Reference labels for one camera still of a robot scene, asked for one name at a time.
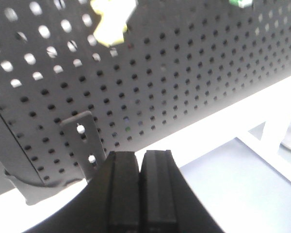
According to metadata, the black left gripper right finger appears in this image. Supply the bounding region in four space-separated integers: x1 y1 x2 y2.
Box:
140 150 223 233

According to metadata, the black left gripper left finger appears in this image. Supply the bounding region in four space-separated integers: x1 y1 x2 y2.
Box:
27 151 139 233

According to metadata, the white height-adjustable desk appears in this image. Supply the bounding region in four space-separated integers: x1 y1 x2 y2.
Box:
0 72 291 233

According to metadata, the black perforated pegboard panel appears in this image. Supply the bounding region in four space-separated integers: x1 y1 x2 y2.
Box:
0 0 291 186

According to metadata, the left black clamp bracket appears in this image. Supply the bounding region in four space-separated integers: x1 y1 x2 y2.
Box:
60 111 106 182

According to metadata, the yellow toggle switch lower left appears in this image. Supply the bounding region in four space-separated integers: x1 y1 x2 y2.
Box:
90 0 138 48

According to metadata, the green white toggle switch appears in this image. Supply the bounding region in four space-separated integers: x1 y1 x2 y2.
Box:
229 0 253 8

